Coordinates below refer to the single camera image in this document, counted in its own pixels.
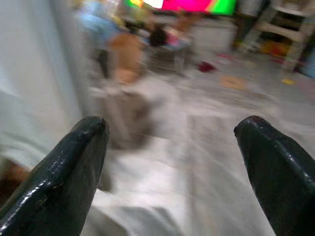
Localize colourful television screen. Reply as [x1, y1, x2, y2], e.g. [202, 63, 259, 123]
[123, 0, 237, 16]

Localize white shelf rack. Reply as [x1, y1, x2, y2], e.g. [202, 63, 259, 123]
[246, 0, 315, 72]

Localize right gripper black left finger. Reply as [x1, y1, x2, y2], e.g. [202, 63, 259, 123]
[0, 116, 110, 236]

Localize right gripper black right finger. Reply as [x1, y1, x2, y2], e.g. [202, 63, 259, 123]
[233, 116, 315, 236]

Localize metal frame chair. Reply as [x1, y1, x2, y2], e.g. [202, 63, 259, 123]
[147, 43, 190, 76]

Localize dark red cloth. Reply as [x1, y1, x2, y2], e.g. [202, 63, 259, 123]
[196, 60, 218, 74]

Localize round orange floor mat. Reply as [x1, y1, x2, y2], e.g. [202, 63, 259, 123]
[220, 75, 249, 90]

